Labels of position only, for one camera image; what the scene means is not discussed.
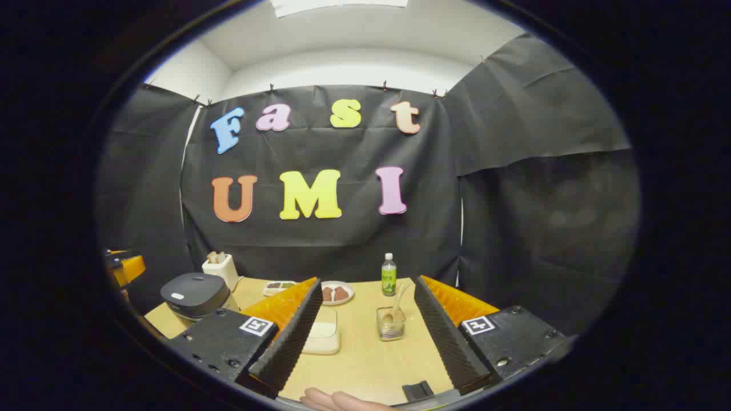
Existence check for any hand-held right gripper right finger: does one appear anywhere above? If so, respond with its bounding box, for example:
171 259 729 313
413 275 577 396

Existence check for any green label drink bottle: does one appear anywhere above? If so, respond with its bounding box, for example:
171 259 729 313
381 253 397 297

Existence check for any wooden spoon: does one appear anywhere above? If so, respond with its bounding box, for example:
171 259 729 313
381 283 411 329

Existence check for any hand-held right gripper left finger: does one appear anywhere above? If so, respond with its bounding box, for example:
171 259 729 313
168 277 324 399

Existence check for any ceiling light panel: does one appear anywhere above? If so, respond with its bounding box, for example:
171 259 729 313
270 0 409 18

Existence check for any metal wire chopstick holder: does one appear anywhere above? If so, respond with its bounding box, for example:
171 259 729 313
376 307 406 342

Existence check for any clear glass rice container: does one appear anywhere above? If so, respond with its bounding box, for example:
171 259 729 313
302 307 341 356

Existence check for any black rice cooker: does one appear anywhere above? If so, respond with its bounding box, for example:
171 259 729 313
160 272 232 320

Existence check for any white round plate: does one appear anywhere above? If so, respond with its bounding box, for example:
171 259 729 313
320 280 355 306

